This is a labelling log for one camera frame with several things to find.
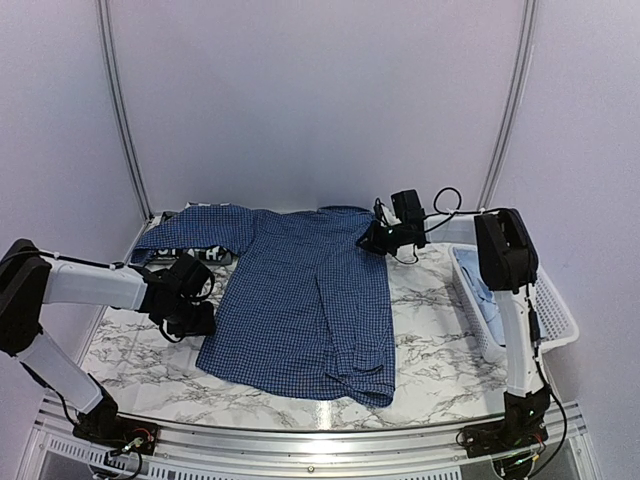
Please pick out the right aluminium corner post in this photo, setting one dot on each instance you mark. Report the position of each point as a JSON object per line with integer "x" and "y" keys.
{"x": 515, "y": 94}

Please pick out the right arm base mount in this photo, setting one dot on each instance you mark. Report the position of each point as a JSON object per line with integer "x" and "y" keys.
{"x": 505, "y": 435}

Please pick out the blue checked long sleeve shirt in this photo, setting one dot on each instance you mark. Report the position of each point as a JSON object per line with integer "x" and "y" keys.
{"x": 306, "y": 312}

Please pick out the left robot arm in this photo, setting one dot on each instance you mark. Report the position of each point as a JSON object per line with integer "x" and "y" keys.
{"x": 172, "y": 298}

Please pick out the left aluminium corner post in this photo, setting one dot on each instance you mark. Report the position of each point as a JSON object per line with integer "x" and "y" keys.
{"x": 117, "y": 97}

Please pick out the aluminium corner post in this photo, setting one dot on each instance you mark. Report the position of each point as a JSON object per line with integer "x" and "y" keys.
{"x": 515, "y": 94}
{"x": 117, "y": 97}

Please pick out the black white plaid folded shirt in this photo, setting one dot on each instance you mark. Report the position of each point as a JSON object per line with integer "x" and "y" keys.
{"x": 215, "y": 256}

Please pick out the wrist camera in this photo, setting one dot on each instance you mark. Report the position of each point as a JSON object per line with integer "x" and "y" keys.
{"x": 406, "y": 209}
{"x": 191, "y": 278}

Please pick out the aluminium front rail frame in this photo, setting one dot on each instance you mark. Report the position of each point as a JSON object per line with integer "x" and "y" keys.
{"x": 185, "y": 451}

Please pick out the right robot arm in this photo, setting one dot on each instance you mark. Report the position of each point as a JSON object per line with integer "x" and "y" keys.
{"x": 428, "y": 368}

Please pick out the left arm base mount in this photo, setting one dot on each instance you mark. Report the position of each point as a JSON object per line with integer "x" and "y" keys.
{"x": 104, "y": 425}

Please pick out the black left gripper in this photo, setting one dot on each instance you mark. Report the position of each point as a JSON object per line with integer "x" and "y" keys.
{"x": 206, "y": 324}

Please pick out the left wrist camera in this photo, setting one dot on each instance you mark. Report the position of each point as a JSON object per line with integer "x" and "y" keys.
{"x": 191, "y": 278}

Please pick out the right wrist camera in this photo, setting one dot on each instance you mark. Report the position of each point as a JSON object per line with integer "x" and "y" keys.
{"x": 406, "y": 209}

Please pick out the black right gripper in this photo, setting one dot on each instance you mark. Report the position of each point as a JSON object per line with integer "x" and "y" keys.
{"x": 372, "y": 240}

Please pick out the light blue folded shirt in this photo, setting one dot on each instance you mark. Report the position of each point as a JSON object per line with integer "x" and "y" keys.
{"x": 484, "y": 298}

